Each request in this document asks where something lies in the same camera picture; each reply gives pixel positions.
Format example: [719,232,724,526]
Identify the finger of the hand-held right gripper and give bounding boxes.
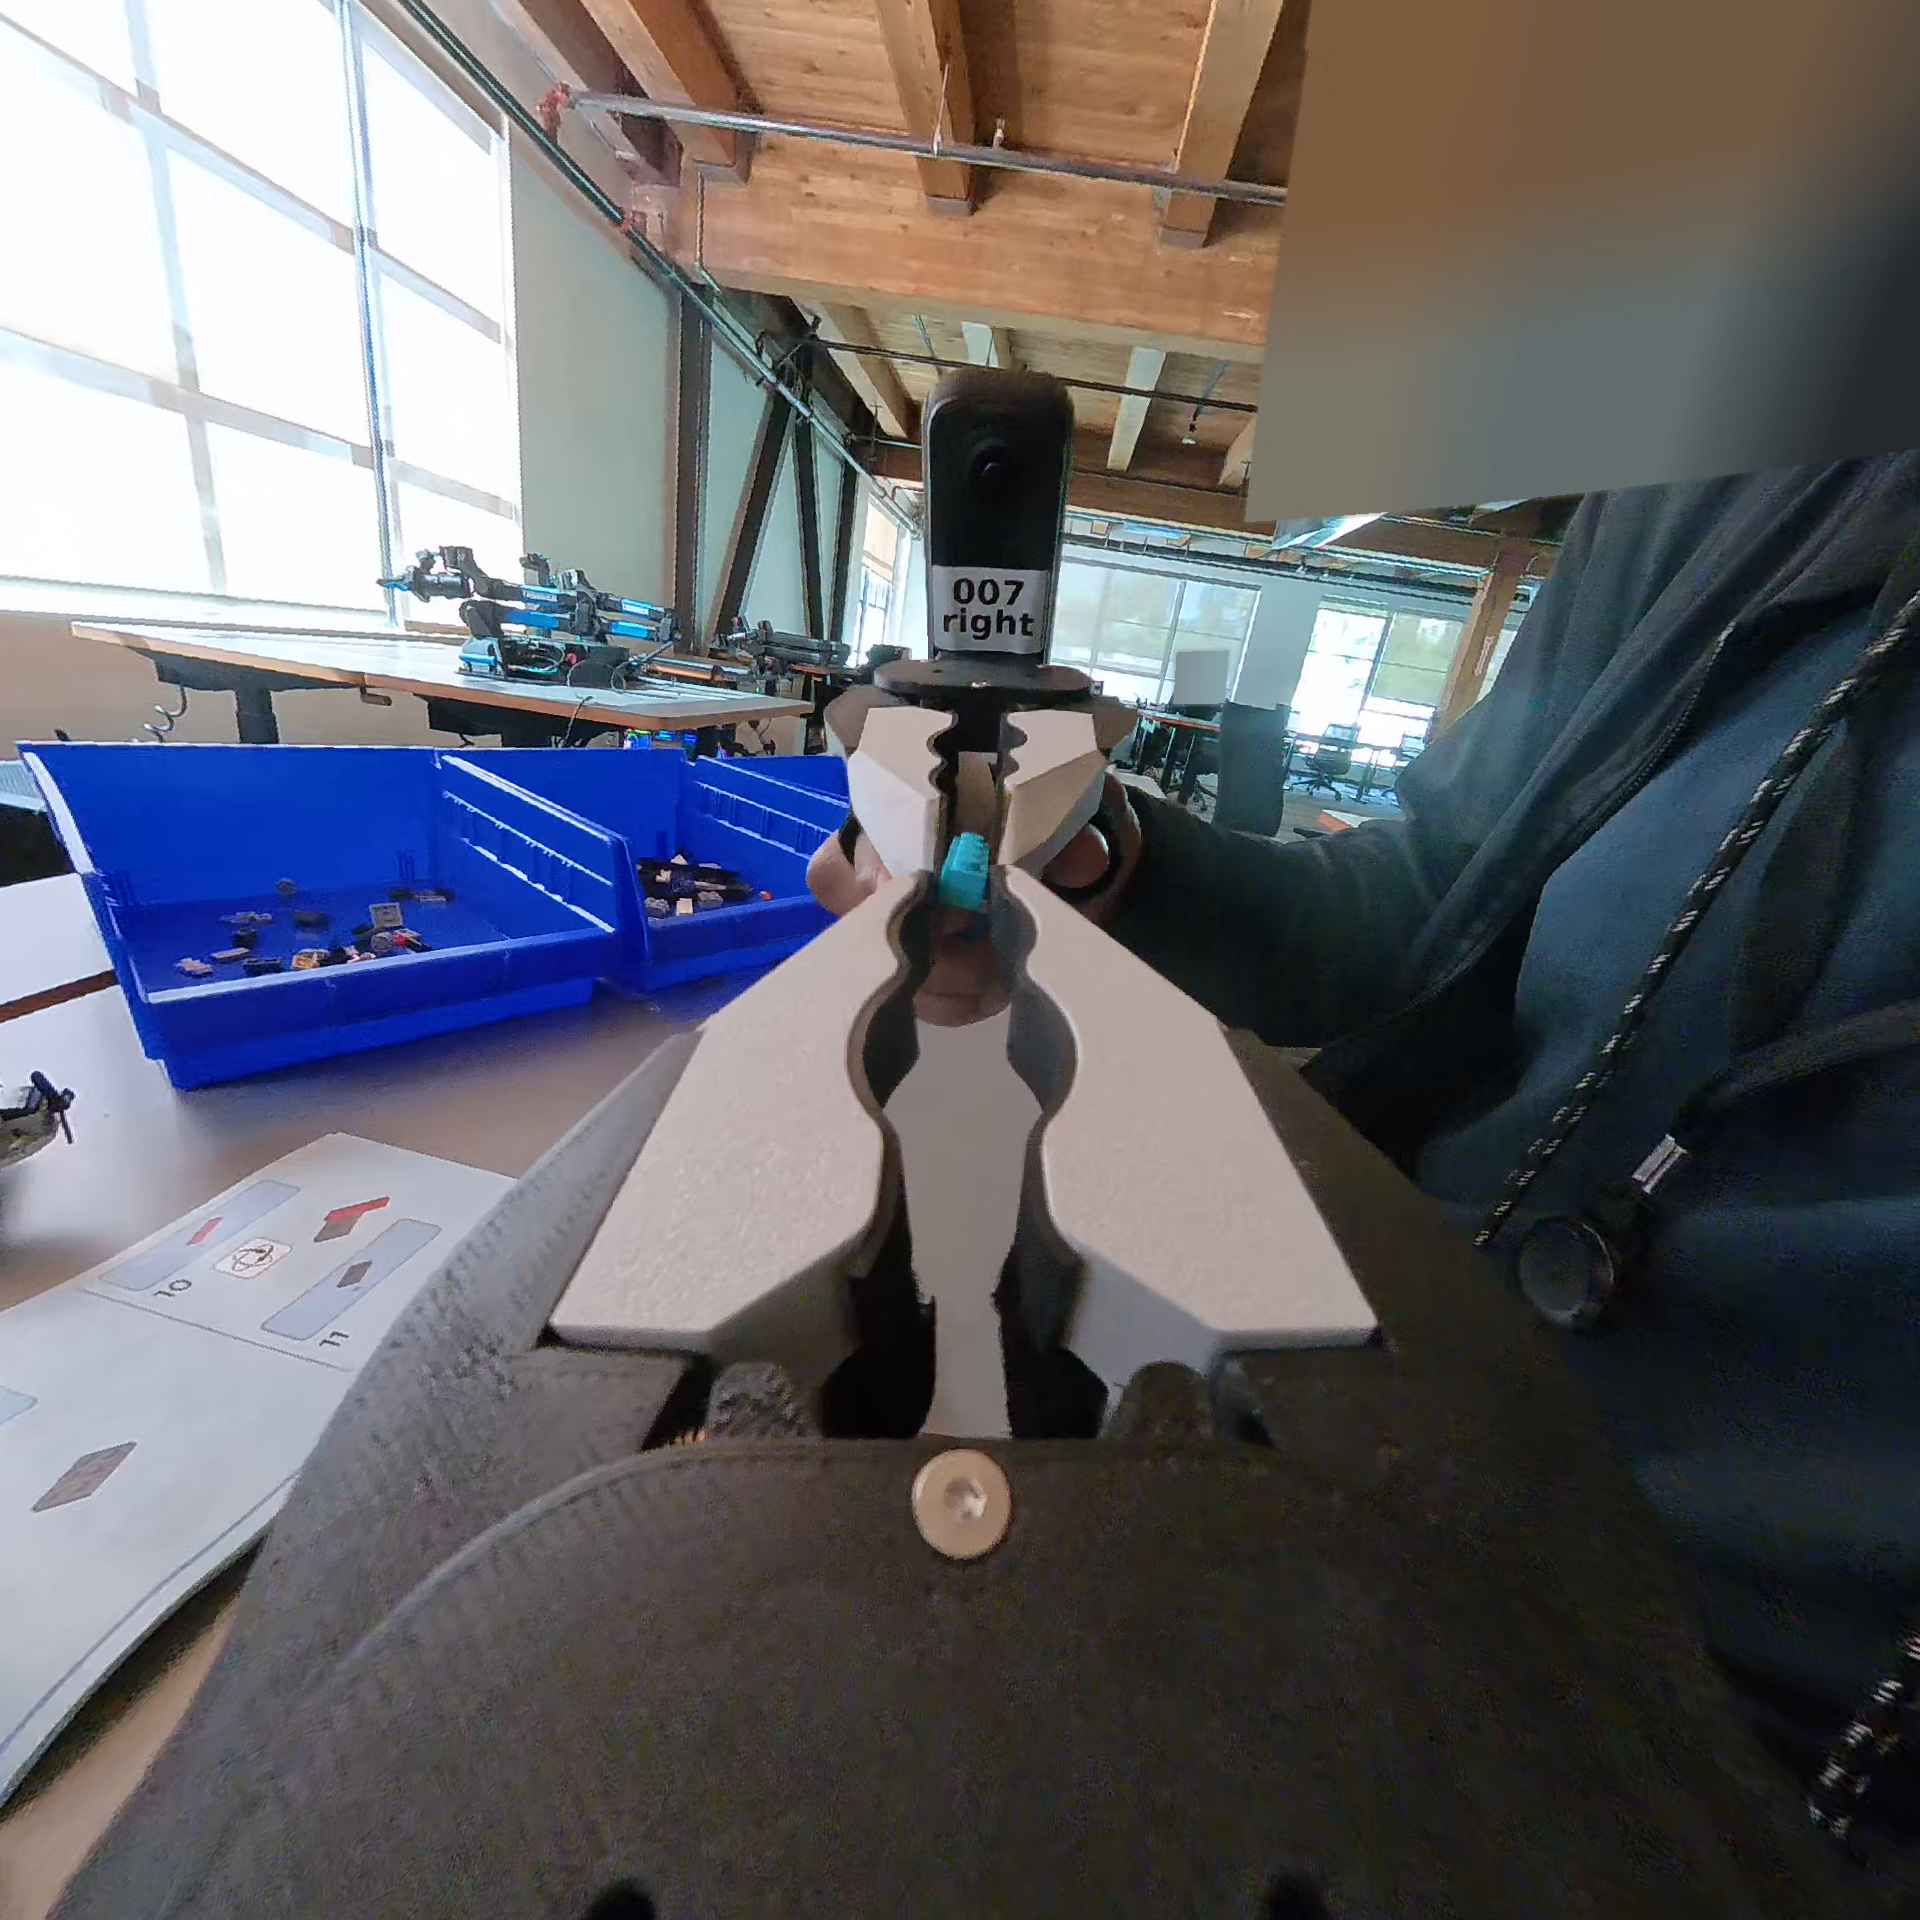
[988,718,1117,880]
[845,702,965,886]

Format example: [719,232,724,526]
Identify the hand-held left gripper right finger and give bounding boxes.
[989,874,1382,1431]

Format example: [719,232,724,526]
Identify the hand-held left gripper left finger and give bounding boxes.
[545,874,933,1431]

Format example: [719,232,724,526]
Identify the grey desk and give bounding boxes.
[0,874,1050,1920]

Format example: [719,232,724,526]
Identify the person's right hand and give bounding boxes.
[804,781,1144,1034]

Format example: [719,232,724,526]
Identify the loose toy bricks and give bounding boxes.
[633,856,774,918]
[172,878,452,982]

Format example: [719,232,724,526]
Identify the metal ceiling pipe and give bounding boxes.
[566,88,1292,209]

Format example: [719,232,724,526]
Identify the blue robot arms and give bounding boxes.
[376,545,684,689]

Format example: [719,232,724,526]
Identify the person's torso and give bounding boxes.
[1305,450,1920,1893]

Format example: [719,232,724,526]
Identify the instruction booklet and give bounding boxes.
[0,1133,518,1801]

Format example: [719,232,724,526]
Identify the wooden workshop table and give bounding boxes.
[71,618,817,753]

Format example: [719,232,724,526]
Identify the red grey toy plane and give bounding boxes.
[0,1073,78,1174]

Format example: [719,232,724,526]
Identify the large window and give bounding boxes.
[0,0,520,619]

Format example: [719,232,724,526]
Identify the black cord toggle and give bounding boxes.
[1516,1216,1624,1334]

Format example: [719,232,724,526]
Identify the speckled drawstring cord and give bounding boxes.
[1807,1634,1920,1840]
[1473,593,1920,1250]

